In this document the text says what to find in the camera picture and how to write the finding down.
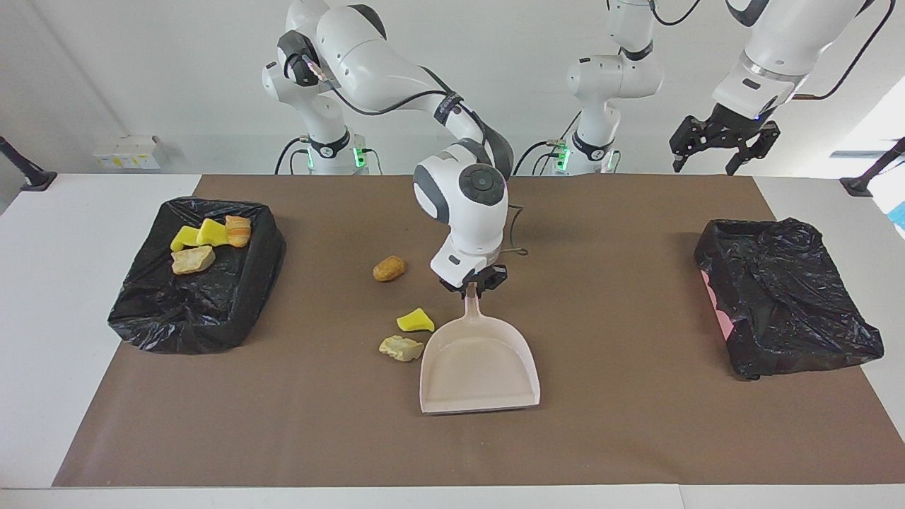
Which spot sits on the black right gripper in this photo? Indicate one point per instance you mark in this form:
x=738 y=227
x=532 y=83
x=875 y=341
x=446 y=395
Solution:
x=488 y=277

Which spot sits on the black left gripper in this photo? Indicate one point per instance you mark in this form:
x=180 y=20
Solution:
x=735 y=127

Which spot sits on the small yellow green sponge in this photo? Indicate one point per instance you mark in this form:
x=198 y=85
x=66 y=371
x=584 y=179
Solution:
x=416 y=323

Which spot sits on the beige plastic dustpan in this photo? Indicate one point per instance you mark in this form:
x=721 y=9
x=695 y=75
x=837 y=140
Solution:
x=481 y=367

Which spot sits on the brown oval foam nugget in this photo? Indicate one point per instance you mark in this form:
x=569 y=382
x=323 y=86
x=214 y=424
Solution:
x=389 y=268

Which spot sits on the tan ridged foam piece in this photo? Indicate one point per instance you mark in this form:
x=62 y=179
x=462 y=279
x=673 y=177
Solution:
x=401 y=348

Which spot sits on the orange striped foam piece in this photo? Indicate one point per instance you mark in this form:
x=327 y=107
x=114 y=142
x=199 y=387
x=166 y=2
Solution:
x=238 y=231

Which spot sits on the pale beige foam chunk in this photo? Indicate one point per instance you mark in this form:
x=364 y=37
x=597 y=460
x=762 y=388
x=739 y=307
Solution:
x=192 y=260

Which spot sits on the notched yellow sponge piece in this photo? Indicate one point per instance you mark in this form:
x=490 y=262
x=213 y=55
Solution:
x=185 y=239

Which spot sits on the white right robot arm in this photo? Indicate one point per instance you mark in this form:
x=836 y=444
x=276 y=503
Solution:
x=382 y=63

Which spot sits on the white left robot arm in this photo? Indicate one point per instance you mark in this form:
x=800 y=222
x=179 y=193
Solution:
x=608 y=78

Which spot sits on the black bag lined pink bin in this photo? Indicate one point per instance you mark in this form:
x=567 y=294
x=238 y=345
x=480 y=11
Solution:
x=785 y=304

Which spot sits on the brown table mat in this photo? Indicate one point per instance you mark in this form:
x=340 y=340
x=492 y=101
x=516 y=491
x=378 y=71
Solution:
x=495 y=438

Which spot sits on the blue object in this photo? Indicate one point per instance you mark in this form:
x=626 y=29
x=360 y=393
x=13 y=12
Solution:
x=898 y=215

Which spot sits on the black camera stand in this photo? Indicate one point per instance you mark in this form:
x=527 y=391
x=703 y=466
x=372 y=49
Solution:
x=859 y=185
x=39 y=180

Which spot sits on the white wall socket box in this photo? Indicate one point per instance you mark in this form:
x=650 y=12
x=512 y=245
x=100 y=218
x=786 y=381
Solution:
x=127 y=152

